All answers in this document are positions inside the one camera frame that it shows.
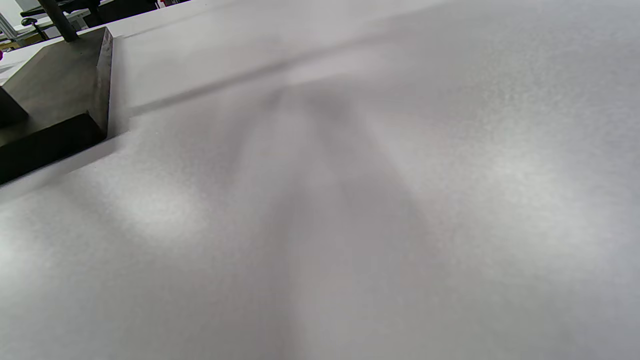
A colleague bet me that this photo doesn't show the wooden desktop rack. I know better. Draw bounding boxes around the wooden desktop rack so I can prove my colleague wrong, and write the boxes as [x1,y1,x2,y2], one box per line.
[0,0,115,186]

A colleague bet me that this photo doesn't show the white desktop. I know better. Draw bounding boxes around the white desktop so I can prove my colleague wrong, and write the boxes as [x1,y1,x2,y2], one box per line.
[0,0,640,360]

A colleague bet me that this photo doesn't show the black workbench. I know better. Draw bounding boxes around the black workbench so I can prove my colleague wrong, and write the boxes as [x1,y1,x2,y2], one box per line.
[82,0,161,28]

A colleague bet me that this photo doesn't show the black handle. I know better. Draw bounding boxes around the black handle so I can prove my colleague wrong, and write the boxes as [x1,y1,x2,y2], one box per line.
[21,17,51,42]

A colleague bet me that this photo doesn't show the aluminium frame post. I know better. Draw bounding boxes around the aluminium frame post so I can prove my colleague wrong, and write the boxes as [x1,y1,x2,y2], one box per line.
[0,12,21,43]

